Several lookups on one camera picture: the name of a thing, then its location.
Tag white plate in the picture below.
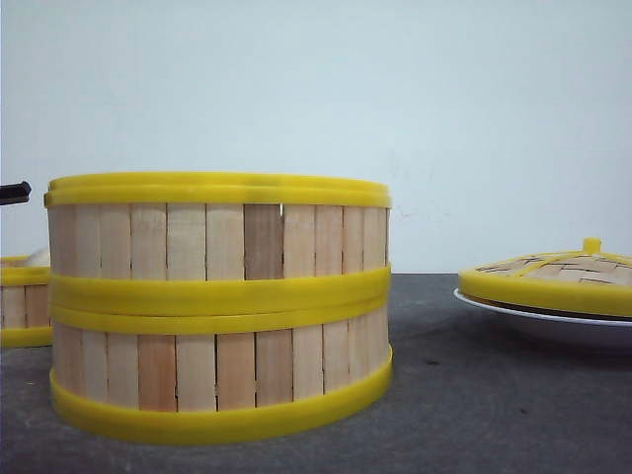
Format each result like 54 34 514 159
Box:
453 288 631 355

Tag bamboo steamer basket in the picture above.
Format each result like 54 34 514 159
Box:
44 172 390 334
50 308 392 445
1 256 52 348

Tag woven bamboo steamer lid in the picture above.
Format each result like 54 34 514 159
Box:
458 237 631 318

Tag bun in left basket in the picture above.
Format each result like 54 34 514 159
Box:
24 247 50 267

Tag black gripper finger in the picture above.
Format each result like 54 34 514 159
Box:
0 181 32 204

